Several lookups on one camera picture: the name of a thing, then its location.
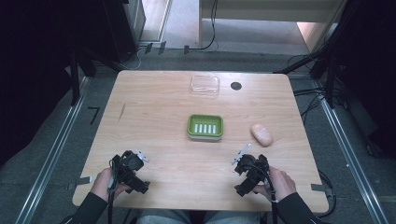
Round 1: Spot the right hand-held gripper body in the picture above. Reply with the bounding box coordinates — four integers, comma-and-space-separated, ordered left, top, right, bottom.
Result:
233, 153, 271, 198

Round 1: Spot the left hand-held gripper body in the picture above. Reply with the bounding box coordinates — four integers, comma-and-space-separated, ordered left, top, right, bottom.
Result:
109, 149, 151, 195

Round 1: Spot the pale pink soap bar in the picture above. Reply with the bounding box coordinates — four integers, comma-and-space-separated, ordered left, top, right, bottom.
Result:
249, 123, 275, 147

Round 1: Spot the green soap dish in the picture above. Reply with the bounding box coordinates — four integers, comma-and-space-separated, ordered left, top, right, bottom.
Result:
186, 113, 225, 142

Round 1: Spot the person's left hand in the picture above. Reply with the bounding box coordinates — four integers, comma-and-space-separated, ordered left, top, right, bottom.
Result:
90, 167, 132, 203

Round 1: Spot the person's right hand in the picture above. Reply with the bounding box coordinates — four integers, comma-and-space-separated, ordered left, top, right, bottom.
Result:
252, 165, 297, 203

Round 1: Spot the grey tape strip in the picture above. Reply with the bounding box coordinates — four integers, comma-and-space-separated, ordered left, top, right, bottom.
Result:
310, 183, 332, 193
65, 175, 93, 191

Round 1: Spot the clear plastic lid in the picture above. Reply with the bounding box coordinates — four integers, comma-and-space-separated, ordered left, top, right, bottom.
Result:
190, 75, 221, 96

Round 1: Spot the black metal stand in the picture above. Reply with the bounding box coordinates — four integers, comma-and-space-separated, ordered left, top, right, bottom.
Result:
68, 46, 125, 106
273, 18, 347, 109

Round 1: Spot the black cabinet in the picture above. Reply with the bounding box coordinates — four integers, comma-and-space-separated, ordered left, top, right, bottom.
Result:
101, 0, 148, 63

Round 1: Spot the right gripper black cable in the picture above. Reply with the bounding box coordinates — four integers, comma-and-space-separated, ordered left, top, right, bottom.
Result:
248, 162, 279, 224

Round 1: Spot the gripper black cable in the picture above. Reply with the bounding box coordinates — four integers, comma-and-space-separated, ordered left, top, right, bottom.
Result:
248, 162, 279, 224
106, 159, 119, 224

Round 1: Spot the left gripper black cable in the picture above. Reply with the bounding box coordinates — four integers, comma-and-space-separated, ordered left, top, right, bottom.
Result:
106, 159, 119, 224

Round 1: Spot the black cable loop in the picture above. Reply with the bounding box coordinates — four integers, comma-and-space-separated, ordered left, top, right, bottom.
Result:
317, 169, 338, 218

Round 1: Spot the bundle of black floor cables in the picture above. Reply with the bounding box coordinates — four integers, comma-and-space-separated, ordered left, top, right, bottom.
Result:
292, 52, 347, 127

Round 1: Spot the metal floor rail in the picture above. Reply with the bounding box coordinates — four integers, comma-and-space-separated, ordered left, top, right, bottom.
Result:
312, 78, 390, 224
14, 76, 92, 224

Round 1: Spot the white cable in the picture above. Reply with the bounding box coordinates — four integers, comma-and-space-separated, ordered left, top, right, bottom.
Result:
120, 46, 148, 71

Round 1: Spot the black hanging cable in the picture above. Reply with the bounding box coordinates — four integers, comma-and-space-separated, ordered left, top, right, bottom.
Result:
186, 0, 219, 52

